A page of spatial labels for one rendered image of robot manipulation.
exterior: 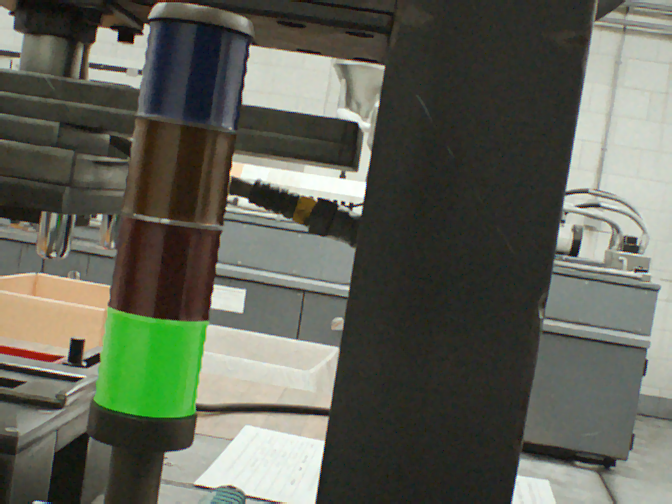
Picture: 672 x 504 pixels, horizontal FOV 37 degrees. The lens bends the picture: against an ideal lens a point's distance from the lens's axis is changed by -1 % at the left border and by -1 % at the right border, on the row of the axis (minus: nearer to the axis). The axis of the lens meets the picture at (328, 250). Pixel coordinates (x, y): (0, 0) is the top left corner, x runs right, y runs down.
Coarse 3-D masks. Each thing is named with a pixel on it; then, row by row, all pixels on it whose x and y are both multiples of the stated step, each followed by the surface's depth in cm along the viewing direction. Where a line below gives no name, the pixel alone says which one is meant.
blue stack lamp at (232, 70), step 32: (160, 32) 35; (192, 32) 34; (224, 32) 35; (160, 64) 35; (192, 64) 35; (224, 64) 35; (160, 96) 35; (192, 96) 35; (224, 96) 35; (224, 128) 36
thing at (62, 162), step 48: (48, 48) 60; (0, 96) 58; (48, 96) 58; (96, 96) 58; (0, 144) 55; (48, 144) 57; (96, 144) 64; (240, 144) 57; (288, 144) 57; (336, 144) 57; (0, 192) 55; (48, 192) 55; (96, 192) 60; (48, 240) 57
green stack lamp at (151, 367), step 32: (128, 320) 35; (160, 320) 36; (128, 352) 35; (160, 352) 35; (192, 352) 36; (96, 384) 36; (128, 384) 35; (160, 384) 35; (192, 384) 36; (160, 416) 35
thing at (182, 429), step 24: (216, 24) 35; (240, 24) 35; (96, 408) 36; (96, 432) 36; (120, 432) 35; (144, 432) 35; (168, 432) 35; (192, 432) 37; (120, 456) 36; (144, 456) 36; (120, 480) 36; (144, 480) 36
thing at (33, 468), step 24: (72, 432) 63; (0, 456) 53; (24, 456) 54; (48, 456) 59; (72, 456) 67; (96, 456) 69; (0, 480) 53; (24, 480) 55; (48, 480) 59; (72, 480) 67; (96, 480) 70
